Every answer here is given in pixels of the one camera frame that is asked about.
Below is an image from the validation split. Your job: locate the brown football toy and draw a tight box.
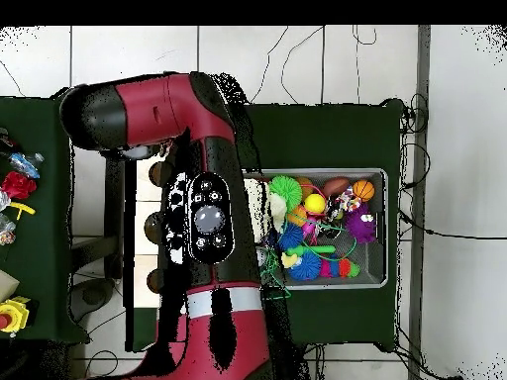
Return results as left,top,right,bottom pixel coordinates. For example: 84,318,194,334
321,177,352,199

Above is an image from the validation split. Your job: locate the blue spiky ball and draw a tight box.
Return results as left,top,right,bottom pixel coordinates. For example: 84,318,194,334
276,223,304,253

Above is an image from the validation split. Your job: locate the colourful spotted cloth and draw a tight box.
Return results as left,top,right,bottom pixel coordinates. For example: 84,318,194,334
335,185,362,213

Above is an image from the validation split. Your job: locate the cream knitted cloth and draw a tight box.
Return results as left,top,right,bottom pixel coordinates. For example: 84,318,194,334
253,178,287,242

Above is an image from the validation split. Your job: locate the dark green tablecloth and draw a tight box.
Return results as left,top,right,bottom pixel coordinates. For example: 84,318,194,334
0,87,90,344
124,98,405,352

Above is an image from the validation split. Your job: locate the clear plastic packet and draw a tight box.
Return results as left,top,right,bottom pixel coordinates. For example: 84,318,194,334
0,213,17,246

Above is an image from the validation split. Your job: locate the wooden box with three holes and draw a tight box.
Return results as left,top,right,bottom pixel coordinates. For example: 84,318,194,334
133,154,175,309

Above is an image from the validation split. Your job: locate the orange basketball toy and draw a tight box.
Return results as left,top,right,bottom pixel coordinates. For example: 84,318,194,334
352,180,376,203

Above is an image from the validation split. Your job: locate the wire mesh bin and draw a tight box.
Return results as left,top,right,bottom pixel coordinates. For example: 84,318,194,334
242,168,388,291

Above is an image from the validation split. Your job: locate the yellow emergency stop button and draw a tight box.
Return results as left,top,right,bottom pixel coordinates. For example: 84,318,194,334
0,296,32,336

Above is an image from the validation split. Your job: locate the blue and clear packet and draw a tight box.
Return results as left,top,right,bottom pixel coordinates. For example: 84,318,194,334
9,151,45,179

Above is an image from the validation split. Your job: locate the black upright panel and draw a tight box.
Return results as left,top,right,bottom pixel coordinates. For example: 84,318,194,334
104,151,126,278

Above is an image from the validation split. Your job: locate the thin black cable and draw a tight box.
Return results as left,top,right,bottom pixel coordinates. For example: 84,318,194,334
398,212,507,241
249,25,290,105
279,25,325,106

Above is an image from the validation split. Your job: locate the yellow plastic piece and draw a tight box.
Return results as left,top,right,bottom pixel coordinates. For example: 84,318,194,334
9,201,37,222

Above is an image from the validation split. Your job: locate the yellow smiley ball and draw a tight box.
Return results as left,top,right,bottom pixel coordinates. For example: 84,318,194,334
303,192,327,215

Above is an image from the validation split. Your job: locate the beige box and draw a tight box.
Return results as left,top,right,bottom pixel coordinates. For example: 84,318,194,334
0,269,20,303

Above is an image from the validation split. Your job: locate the red crumpled item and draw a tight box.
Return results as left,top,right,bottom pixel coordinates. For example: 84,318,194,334
1,170,38,200

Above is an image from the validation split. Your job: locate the large green spiky toy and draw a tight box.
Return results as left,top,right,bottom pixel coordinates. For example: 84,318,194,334
267,174,303,212

